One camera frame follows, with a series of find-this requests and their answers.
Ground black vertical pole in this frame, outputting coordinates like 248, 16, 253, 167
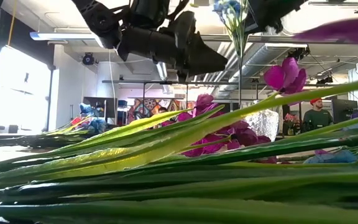
46, 65, 55, 131

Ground black computer monitor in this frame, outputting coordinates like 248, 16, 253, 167
333, 98, 358, 124
83, 96, 117, 119

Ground magenta artificial flowers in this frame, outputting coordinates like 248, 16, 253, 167
216, 43, 309, 97

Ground clear glass vase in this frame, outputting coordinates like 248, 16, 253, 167
244, 108, 280, 142

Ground purple flower bunch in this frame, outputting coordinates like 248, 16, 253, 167
0, 14, 358, 194

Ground pink flower bunch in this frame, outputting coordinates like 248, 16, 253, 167
283, 113, 300, 127

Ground black round wall speaker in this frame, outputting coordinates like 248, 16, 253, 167
81, 52, 96, 66

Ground blue flower bunch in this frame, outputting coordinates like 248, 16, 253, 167
0, 124, 358, 224
212, 0, 251, 108
51, 102, 108, 138

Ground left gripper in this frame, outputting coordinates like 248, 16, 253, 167
116, 11, 229, 78

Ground red flower bunch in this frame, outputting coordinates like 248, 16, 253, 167
54, 115, 88, 134

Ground colourful wall mural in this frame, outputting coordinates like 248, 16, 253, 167
128, 98, 195, 121

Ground ceiling light fixture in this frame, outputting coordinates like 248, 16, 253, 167
29, 30, 104, 47

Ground person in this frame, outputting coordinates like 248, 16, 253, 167
302, 98, 334, 133

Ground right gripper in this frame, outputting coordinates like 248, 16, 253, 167
246, 0, 309, 35

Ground black track light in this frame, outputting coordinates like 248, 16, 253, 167
287, 46, 310, 62

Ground yellow hanging strap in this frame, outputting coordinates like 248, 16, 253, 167
7, 0, 17, 47

